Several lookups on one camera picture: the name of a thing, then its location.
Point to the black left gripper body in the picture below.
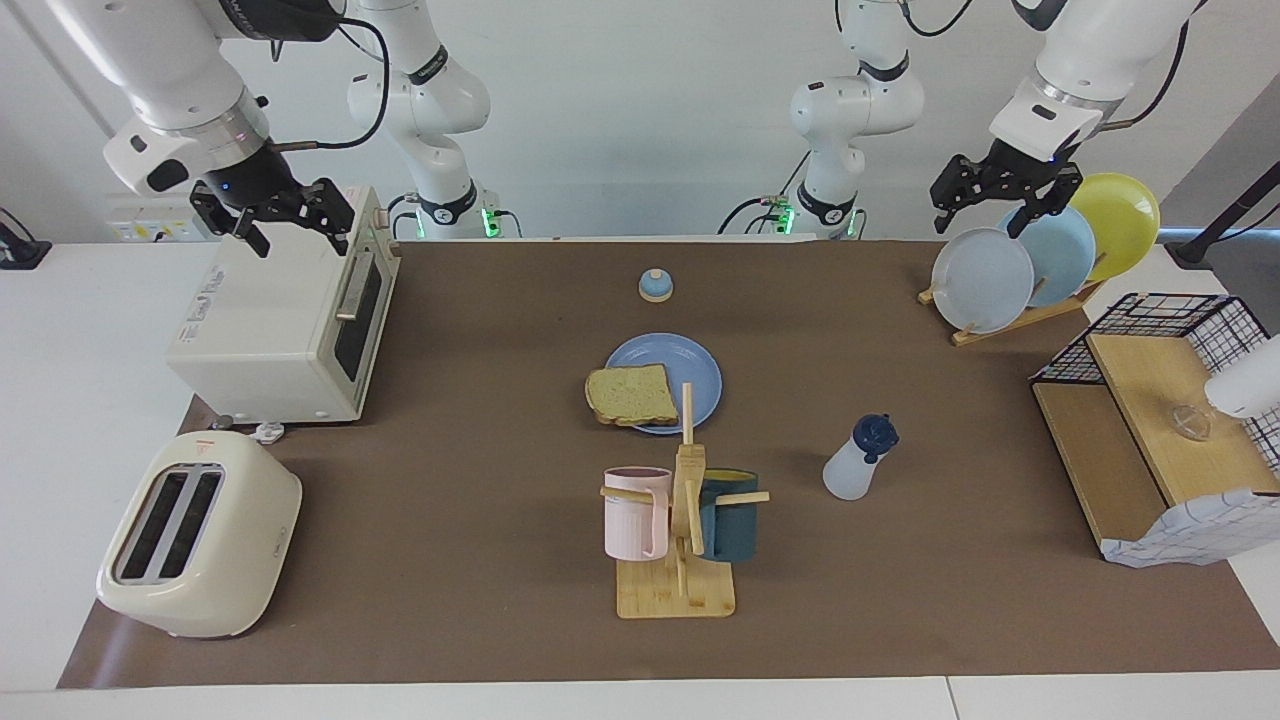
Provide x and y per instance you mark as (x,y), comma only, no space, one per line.
(1020,170)

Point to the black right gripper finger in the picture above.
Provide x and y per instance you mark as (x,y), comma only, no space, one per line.
(330,215)
(235,225)

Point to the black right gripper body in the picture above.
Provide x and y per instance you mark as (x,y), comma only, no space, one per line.
(250,185)

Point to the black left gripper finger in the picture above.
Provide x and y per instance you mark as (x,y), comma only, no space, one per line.
(955,190)
(1045,205)

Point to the clear squeeze bottle blue cap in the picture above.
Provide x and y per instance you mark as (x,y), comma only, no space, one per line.
(850,475)

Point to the toasted bread slice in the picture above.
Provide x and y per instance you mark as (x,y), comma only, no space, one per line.
(630,395)

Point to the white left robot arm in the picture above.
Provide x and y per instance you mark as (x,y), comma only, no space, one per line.
(860,110)

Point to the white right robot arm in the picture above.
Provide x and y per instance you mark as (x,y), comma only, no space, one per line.
(170,80)

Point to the light blue plate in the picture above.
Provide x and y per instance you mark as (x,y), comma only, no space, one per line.
(1065,255)

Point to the yellow plate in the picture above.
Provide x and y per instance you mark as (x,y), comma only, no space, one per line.
(1120,215)

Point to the pale grey plate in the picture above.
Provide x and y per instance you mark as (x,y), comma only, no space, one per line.
(980,280)

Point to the wooden plate rack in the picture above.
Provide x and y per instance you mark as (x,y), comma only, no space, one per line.
(1010,325)

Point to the blue round plate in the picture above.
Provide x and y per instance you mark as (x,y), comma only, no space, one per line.
(690,375)

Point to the white toaster oven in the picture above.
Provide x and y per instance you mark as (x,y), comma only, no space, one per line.
(270,330)

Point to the black stand pole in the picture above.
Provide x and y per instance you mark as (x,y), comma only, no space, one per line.
(1190,250)

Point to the black clamp base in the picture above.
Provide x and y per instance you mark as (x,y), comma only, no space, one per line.
(25,255)

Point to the small clear glass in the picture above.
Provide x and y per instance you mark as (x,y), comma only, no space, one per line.
(1190,422)

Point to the white blurred cylinder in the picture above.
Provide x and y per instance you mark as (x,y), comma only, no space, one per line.
(1245,385)

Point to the small blue round lid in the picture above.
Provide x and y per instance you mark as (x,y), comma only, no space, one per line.
(655,288)

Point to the brown table mat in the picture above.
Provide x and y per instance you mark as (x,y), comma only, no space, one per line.
(450,520)

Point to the cream two-slot toaster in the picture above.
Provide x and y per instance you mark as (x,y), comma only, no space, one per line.
(230,560)

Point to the teal mug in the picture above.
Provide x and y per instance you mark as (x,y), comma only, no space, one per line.
(730,525)

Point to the pink mug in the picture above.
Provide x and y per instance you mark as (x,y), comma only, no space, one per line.
(630,520)

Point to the wooden mug tree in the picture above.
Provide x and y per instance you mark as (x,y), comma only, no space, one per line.
(675,595)

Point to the white wall socket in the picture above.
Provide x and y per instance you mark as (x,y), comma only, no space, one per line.
(150,215)

